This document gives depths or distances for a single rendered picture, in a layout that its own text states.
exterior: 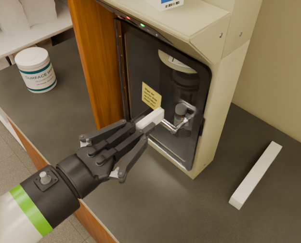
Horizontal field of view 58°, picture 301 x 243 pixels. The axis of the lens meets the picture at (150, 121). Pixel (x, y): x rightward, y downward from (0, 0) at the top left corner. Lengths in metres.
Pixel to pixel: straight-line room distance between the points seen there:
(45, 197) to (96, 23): 0.50
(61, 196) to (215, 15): 0.38
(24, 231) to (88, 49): 0.52
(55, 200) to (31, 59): 0.83
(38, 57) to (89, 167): 0.78
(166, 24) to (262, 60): 0.65
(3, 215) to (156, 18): 0.38
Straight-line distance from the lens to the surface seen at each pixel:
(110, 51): 0.86
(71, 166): 0.47
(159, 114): 0.56
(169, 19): 0.48
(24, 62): 1.20
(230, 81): 0.67
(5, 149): 2.42
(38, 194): 0.45
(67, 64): 1.39
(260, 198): 0.94
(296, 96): 1.07
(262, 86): 1.11
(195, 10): 0.51
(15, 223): 0.45
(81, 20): 0.76
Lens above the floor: 1.73
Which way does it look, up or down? 48 degrees down
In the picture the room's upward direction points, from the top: straight up
